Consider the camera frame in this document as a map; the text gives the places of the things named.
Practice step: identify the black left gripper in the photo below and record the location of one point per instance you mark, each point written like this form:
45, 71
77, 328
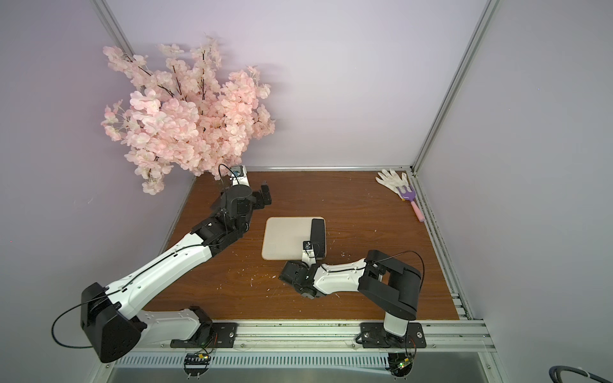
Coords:
266, 199

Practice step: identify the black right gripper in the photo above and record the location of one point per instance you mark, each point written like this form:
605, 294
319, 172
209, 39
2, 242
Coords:
316, 242

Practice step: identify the cream cutting board orange rim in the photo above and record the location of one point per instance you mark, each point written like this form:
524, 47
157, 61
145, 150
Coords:
284, 236

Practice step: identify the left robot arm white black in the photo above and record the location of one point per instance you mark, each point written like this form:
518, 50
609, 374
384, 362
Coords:
114, 318

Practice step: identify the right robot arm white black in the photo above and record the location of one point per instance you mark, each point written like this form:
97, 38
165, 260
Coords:
385, 280

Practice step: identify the left circuit board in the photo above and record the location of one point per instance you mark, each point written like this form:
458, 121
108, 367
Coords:
196, 364

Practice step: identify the circuit board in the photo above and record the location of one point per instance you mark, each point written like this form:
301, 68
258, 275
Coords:
400, 365
196, 364

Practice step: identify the right circuit board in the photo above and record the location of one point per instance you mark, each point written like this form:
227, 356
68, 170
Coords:
400, 365

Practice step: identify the pink cherry blossom tree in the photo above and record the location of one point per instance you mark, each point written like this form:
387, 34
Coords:
183, 116

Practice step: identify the white work glove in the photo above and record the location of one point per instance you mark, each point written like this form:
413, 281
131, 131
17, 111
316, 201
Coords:
394, 181

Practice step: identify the purple pink garden rake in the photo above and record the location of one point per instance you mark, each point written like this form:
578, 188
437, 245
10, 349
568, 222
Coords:
408, 194

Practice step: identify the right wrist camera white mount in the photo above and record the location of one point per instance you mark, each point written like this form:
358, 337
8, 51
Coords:
309, 253

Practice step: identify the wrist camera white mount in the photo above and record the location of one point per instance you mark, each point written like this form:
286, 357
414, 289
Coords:
309, 253
239, 176

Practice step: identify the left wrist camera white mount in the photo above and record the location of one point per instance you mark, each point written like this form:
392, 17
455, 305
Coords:
239, 176

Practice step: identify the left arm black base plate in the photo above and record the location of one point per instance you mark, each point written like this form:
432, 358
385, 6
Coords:
210, 335

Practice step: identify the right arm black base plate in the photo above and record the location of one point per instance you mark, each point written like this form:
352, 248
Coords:
373, 335

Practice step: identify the aluminium front rail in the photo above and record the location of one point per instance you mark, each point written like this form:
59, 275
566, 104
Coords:
284, 336

